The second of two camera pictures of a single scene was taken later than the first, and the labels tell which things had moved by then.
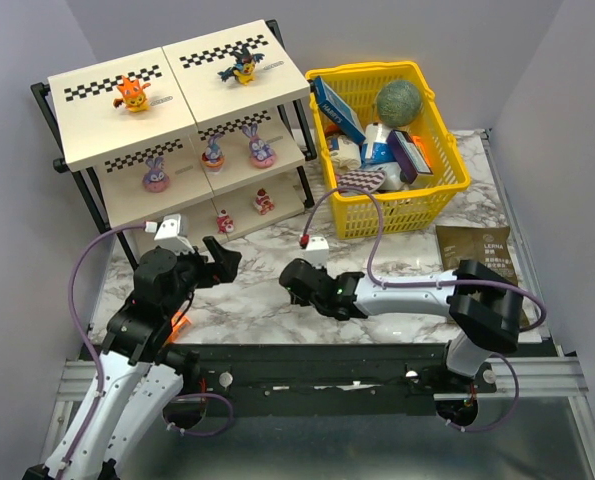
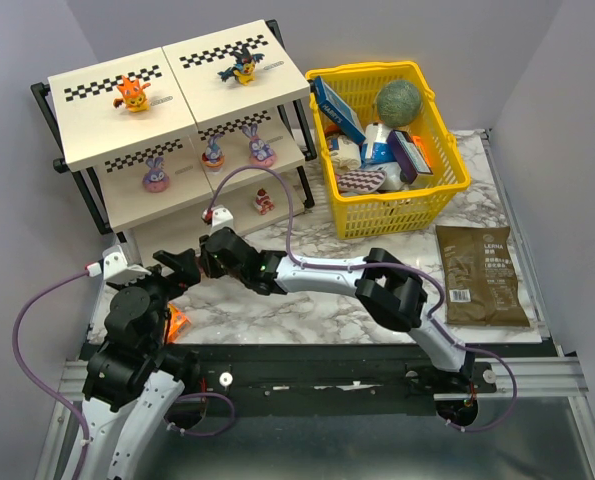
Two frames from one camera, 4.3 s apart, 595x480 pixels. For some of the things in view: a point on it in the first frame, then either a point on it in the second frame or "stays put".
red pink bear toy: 263,203 stays put
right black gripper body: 303,282 → 197,262
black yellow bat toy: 244,68 stays put
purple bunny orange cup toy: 213,157 stays put
